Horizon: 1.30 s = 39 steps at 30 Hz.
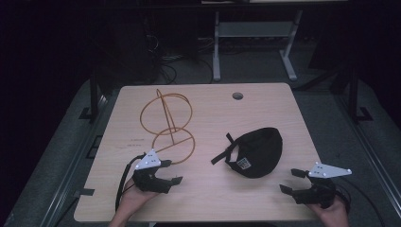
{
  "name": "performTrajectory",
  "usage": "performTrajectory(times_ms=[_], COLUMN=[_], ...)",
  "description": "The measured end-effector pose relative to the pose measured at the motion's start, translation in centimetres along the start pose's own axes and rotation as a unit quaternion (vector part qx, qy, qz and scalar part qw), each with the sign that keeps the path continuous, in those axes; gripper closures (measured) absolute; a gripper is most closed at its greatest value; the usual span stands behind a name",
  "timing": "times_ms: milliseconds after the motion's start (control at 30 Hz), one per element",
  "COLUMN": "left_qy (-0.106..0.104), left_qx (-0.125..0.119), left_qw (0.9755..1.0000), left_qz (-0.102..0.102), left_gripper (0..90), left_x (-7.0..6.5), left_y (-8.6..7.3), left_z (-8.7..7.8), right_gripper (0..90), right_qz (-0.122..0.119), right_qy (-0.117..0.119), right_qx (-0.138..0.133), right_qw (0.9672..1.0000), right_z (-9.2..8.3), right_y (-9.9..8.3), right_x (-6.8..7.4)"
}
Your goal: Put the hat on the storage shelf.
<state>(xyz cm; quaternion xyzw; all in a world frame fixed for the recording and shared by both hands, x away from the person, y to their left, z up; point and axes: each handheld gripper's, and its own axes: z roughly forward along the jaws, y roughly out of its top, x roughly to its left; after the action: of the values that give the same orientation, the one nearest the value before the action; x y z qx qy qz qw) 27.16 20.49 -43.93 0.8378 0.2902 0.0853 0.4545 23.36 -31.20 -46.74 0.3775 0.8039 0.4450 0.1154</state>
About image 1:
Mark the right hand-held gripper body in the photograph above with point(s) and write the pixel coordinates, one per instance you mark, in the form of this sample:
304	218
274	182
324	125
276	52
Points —
324	171

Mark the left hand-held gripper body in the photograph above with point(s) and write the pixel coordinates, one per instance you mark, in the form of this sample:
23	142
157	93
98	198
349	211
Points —
147	161

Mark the black cap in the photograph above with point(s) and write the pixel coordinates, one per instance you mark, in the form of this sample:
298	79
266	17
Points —
258	151

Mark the person's left hand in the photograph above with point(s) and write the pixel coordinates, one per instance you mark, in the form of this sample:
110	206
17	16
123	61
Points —
136	198

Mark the person's right hand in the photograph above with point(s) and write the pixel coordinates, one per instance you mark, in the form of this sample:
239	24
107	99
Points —
334	216

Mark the black metal stand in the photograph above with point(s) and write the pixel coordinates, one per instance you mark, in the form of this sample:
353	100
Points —
93	97
353	97

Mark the aluminium rail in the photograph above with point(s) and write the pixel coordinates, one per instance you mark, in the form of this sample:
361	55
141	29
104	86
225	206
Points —
72	164
375	167

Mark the white metal frame table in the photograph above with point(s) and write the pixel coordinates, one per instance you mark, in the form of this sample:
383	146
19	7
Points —
255	29

